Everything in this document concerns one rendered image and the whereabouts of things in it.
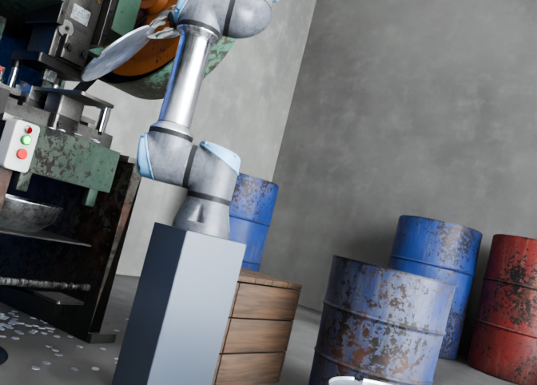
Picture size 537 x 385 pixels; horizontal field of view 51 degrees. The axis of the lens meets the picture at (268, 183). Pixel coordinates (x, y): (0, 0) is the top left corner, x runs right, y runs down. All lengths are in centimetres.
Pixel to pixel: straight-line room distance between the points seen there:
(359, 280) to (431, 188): 298
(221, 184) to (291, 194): 379
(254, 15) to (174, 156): 43
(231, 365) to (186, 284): 51
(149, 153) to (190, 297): 37
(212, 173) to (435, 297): 81
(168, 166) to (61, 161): 53
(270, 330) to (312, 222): 317
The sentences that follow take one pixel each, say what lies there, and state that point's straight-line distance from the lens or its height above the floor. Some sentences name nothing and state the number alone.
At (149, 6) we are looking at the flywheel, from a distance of 241.
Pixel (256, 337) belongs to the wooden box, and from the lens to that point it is 190.
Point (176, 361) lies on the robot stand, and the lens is 143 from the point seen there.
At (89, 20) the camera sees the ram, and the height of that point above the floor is 107.
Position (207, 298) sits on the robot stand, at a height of 30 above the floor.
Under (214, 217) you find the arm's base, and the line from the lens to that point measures 142.
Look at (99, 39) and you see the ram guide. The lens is 212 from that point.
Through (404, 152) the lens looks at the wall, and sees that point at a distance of 486.
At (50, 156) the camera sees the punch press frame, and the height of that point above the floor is 56.
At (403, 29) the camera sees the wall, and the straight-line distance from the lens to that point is 528.
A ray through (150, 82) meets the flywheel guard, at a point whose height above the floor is 95.
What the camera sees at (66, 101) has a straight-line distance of 196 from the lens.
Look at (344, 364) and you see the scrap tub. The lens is 183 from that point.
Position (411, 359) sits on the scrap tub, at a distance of 184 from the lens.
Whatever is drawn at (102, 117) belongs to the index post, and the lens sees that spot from 210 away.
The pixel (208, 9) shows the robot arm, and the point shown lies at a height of 101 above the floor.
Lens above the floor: 47
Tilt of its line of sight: 6 degrees up
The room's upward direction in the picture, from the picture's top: 14 degrees clockwise
